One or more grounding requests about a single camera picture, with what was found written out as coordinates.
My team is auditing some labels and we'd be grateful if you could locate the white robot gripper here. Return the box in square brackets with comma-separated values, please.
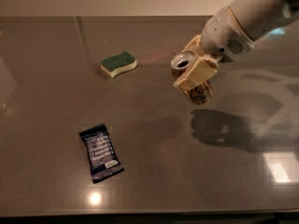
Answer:
[173, 7, 255, 91]

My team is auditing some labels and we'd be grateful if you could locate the orange soda can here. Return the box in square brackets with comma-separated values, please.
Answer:
[170, 50, 217, 105]

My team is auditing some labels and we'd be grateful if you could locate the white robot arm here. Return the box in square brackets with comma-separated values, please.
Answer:
[173, 0, 299, 91]

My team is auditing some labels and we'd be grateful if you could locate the green and white sponge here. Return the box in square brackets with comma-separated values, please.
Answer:
[100, 51, 137, 78]

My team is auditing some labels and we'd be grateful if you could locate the dark blue snack wrapper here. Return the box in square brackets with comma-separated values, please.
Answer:
[79, 124, 124, 184]

